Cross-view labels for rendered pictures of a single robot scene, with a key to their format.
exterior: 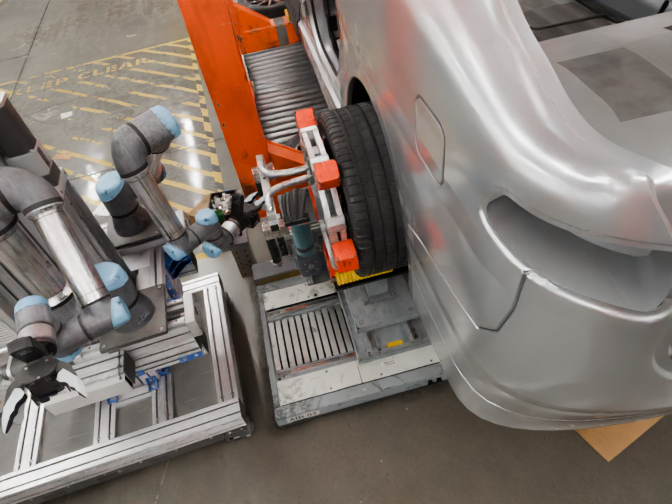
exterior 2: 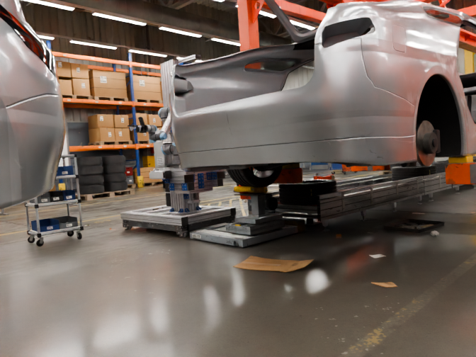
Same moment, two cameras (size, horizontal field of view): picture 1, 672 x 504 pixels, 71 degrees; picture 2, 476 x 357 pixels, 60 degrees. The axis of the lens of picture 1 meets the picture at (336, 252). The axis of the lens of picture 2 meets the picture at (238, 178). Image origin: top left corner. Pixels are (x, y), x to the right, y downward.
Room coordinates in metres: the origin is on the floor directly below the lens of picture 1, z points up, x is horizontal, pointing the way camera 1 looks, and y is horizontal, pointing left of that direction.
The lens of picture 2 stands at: (-1.25, -3.46, 0.85)
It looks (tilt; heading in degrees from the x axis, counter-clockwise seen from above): 3 degrees down; 53
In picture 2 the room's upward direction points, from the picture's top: 4 degrees counter-clockwise
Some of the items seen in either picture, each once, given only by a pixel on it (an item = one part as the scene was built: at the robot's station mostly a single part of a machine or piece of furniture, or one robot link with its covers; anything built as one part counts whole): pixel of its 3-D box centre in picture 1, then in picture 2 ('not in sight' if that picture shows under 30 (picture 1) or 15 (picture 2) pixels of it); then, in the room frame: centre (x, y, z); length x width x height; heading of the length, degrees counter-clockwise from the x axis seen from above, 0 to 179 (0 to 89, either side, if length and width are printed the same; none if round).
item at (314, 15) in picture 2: not in sight; (299, 11); (2.83, 0.40, 2.67); 1.77 x 0.10 x 0.12; 6
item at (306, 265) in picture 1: (335, 255); (265, 208); (1.69, 0.01, 0.26); 0.42 x 0.18 x 0.35; 96
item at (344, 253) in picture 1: (344, 256); not in sight; (1.12, -0.03, 0.85); 0.09 x 0.08 x 0.07; 6
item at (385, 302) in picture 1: (374, 275); (258, 206); (1.45, -0.16, 0.32); 0.40 x 0.30 x 0.28; 6
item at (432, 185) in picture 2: not in sight; (411, 185); (4.88, 0.17, 0.20); 1.00 x 0.86 x 0.39; 6
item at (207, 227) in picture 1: (205, 226); not in sight; (1.34, 0.46, 0.91); 0.11 x 0.08 x 0.11; 133
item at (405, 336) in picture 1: (380, 308); (255, 225); (1.40, -0.17, 0.13); 0.50 x 0.36 x 0.10; 6
